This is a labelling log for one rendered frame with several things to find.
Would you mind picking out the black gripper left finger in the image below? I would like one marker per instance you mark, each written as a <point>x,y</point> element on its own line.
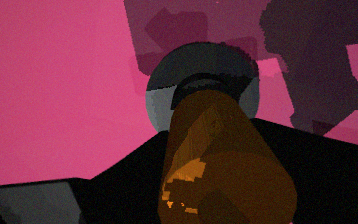
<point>126,193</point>

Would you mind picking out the orange knob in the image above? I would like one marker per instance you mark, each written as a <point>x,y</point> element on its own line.
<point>219,170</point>

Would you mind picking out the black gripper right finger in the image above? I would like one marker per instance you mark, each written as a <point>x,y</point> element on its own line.
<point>324,171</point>

